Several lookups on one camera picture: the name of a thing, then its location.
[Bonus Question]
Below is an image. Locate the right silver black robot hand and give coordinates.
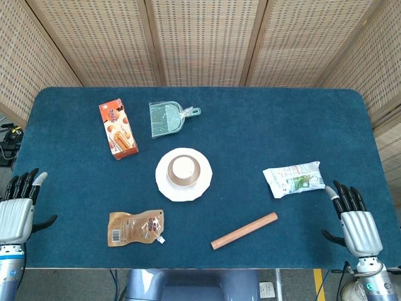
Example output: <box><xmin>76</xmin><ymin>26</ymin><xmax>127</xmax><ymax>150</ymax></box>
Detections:
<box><xmin>321</xmin><ymin>179</ymin><xmax>383</xmax><ymax>258</ymax></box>

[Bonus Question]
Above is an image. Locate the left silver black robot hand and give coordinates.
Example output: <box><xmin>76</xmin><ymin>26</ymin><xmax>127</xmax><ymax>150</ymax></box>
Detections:
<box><xmin>0</xmin><ymin>168</ymin><xmax>58</xmax><ymax>245</ymax></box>

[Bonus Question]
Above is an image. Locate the white paper cup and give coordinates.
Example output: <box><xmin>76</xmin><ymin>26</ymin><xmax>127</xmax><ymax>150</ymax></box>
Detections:
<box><xmin>170</xmin><ymin>156</ymin><xmax>195</xmax><ymax>178</ymax></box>

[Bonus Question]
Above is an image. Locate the white green snack bag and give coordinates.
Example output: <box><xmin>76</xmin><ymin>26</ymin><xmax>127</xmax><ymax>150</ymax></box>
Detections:
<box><xmin>262</xmin><ymin>161</ymin><xmax>326</xmax><ymax>199</ymax></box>

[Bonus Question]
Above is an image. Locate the white power strip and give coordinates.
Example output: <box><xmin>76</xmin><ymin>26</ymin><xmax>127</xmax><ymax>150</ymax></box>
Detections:
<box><xmin>259</xmin><ymin>281</ymin><xmax>277</xmax><ymax>299</ymax></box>

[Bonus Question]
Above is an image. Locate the wooden rolling pin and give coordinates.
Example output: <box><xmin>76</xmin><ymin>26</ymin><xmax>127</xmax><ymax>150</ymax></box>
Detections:
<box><xmin>210</xmin><ymin>211</ymin><xmax>279</xmax><ymax>251</ymax></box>

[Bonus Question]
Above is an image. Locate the golden spout pouch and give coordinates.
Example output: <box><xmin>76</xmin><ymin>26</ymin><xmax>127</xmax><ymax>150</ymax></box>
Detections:
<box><xmin>107</xmin><ymin>209</ymin><xmax>166</xmax><ymax>248</ymax></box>

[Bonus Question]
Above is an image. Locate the orange snack box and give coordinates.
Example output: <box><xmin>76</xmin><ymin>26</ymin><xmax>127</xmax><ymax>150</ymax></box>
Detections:
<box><xmin>98</xmin><ymin>98</ymin><xmax>140</xmax><ymax>161</ymax></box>

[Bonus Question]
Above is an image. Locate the blue table mat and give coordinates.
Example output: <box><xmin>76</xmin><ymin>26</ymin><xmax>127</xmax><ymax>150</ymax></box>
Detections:
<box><xmin>12</xmin><ymin>87</ymin><xmax>398</xmax><ymax>270</ymax></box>

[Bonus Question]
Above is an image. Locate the white plate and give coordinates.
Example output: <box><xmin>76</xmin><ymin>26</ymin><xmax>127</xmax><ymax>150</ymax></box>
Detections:
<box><xmin>155</xmin><ymin>147</ymin><xmax>214</xmax><ymax>203</ymax></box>

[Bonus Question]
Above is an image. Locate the beige bowl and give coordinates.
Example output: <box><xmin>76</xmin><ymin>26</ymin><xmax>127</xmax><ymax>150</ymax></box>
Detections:
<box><xmin>166</xmin><ymin>154</ymin><xmax>202</xmax><ymax>188</ymax></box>

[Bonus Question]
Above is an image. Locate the grey blue robot torso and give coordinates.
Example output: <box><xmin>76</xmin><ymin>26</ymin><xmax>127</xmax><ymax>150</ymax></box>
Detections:
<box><xmin>124</xmin><ymin>268</ymin><xmax>261</xmax><ymax>301</ymax></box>

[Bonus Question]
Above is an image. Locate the green plastic dustpan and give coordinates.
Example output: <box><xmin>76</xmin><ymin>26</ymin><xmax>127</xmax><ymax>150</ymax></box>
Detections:
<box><xmin>148</xmin><ymin>100</ymin><xmax>202</xmax><ymax>140</ymax></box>

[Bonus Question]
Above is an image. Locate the bamboo folding screen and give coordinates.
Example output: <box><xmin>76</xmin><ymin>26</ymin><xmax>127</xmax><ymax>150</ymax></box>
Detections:
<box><xmin>0</xmin><ymin>0</ymin><xmax>401</xmax><ymax>179</ymax></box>

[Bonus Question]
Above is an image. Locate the blue cable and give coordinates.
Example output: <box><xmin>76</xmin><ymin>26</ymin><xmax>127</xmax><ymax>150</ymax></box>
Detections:
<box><xmin>108</xmin><ymin>268</ymin><xmax>127</xmax><ymax>301</ymax></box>
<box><xmin>319</xmin><ymin>268</ymin><xmax>331</xmax><ymax>301</ymax></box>

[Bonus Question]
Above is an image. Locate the black equipment with cables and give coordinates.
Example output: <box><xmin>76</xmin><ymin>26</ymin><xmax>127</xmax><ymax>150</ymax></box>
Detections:
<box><xmin>0</xmin><ymin>123</ymin><xmax>25</xmax><ymax>167</ymax></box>

